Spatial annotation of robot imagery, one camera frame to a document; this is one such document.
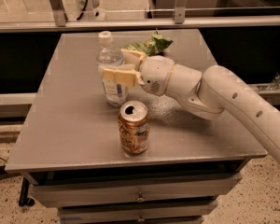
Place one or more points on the metal railing frame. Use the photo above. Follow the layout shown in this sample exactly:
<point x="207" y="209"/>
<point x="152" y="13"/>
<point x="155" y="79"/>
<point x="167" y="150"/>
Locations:
<point x="91" y="15"/>

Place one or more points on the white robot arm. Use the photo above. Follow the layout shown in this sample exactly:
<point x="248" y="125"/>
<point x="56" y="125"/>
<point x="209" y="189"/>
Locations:
<point x="205" y="94"/>

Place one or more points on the blue label plastic water bottle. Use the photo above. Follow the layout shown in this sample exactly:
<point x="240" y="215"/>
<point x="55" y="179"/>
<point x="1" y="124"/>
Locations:
<point x="108" y="59"/>

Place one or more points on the black caster leg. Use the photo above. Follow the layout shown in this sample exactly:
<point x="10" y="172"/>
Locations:
<point x="24" y="200"/>

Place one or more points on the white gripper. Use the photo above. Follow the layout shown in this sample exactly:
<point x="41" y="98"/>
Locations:
<point x="156" y="74"/>

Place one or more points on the top grey drawer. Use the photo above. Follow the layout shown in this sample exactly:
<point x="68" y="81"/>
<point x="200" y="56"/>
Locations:
<point x="136" y="191"/>

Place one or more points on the grey drawer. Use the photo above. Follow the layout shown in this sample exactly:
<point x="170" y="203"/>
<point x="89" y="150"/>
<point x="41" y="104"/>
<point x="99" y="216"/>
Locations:
<point x="136" y="212"/>
<point x="136" y="191"/>

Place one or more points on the gold soda can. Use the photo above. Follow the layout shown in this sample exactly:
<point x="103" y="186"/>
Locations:
<point x="134" y="127"/>

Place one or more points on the green chip bag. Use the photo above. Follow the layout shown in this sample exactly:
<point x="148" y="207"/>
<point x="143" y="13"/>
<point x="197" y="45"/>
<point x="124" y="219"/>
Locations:
<point x="156" y="45"/>

